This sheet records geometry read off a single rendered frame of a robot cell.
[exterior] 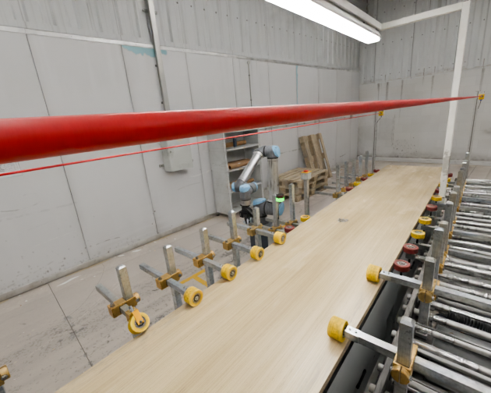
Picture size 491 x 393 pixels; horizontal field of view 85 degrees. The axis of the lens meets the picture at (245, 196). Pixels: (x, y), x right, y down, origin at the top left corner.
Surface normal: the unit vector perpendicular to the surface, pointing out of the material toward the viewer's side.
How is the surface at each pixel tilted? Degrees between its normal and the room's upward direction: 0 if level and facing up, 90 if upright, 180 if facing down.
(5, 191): 90
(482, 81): 90
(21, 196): 90
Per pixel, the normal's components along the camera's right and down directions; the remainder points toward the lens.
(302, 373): -0.08, -0.95
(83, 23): 0.71, 0.14
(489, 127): -0.70, 0.26
